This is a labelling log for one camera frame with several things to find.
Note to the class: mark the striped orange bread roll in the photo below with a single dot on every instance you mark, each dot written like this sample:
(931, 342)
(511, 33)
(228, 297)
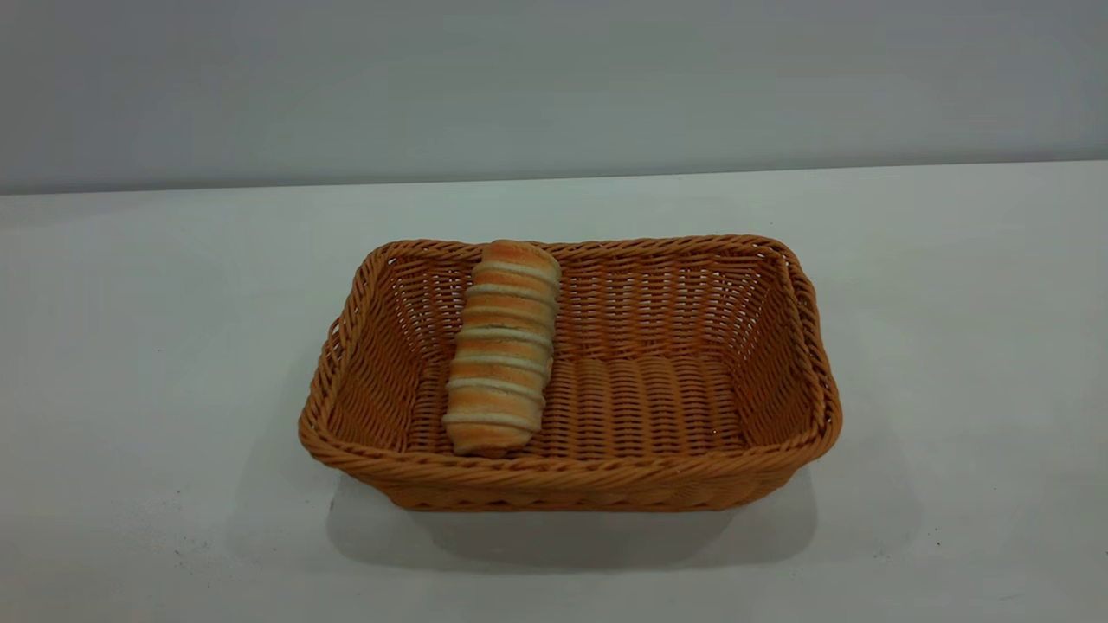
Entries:
(502, 363)

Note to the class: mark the orange woven wicker basket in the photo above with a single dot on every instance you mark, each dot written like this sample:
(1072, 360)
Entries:
(658, 407)

